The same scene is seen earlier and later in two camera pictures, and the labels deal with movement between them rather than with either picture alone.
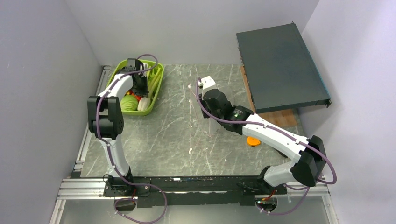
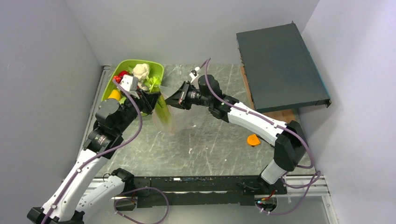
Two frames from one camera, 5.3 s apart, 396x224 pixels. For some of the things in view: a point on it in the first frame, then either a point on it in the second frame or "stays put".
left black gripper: [144, 92] to [147, 100]
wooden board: [286, 118] stays put
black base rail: [166, 192] stays put
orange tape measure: [253, 141] stays put
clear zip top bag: [209, 126] to [172, 119]
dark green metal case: [280, 73] stays put
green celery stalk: [153, 76] to [160, 105]
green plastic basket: [123, 66] stays put
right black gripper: [205, 114] to [180, 97]
